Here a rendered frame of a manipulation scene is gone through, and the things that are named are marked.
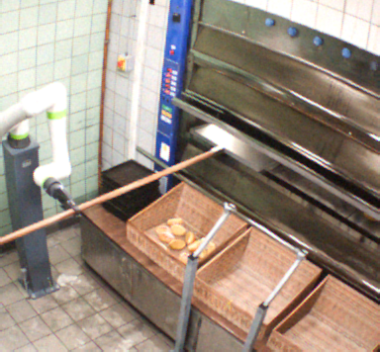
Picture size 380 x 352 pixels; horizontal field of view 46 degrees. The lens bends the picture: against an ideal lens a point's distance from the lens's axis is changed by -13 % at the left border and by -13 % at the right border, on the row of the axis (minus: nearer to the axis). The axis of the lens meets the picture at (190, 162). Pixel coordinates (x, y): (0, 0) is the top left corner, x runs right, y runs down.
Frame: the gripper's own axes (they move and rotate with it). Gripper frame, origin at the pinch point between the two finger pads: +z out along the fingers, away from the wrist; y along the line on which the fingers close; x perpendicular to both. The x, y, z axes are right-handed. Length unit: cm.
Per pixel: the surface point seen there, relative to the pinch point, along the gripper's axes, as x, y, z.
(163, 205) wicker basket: -82, 44, -25
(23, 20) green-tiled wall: -26, -67, -121
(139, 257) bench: -48, 60, -7
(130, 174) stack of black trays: -75, 33, -51
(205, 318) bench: -48, 65, 53
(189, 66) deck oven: -101, -42, -34
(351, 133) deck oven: -102, -49, 78
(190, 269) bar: -42, 29, 41
